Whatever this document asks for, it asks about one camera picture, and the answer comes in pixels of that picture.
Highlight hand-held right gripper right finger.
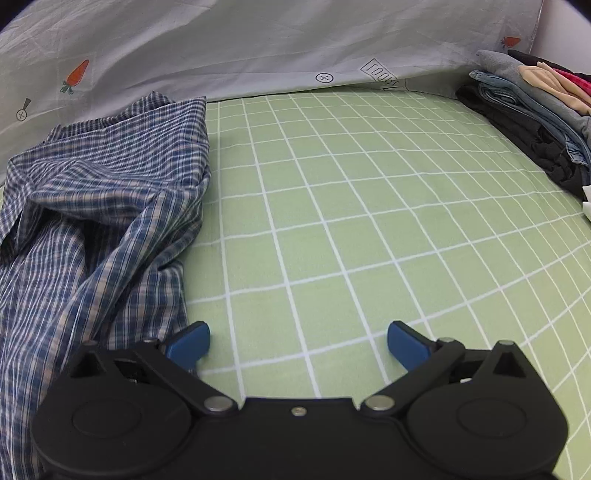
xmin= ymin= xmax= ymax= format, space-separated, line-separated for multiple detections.
xmin=359 ymin=320 xmax=537 ymax=417

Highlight green checked bed sheet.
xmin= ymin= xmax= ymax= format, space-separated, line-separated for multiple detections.
xmin=178 ymin=90 xmax=591 ymax=480

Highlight folded black garment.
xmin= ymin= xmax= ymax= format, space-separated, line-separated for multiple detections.
xmin=508 ymin=49 xmax=591 ymax=80
xmin=456 ymin=85 xmax=591 ymax=200

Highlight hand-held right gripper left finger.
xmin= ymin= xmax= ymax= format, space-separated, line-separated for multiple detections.
xmin=59 ymin=320 xmax=240 ymax=417

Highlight blue plaid shirt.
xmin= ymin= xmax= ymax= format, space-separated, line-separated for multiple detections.
xmin=0 ymin=91 xmax=213 ymax=480

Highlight folded pink garment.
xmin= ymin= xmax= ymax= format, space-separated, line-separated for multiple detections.
xmin=554 ymin=69 xmax=591 ymax=99

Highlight folded beige garment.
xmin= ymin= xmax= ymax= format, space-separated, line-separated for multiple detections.
xmin=517 ymin=62 xmax=591 ymax=117

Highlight folded blue jeans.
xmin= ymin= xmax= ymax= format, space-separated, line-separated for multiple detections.
xmin=470 ymin=69 xmax=591 ymax=167

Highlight folded grey sweatshirt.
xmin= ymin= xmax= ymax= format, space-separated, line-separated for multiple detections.
xmin=475 ymin=48 xmax=591 ymax=137

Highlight white carrot print sheet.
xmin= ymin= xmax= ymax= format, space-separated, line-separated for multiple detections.
xmin=0 ymin=0 xmax=544 ymax=185

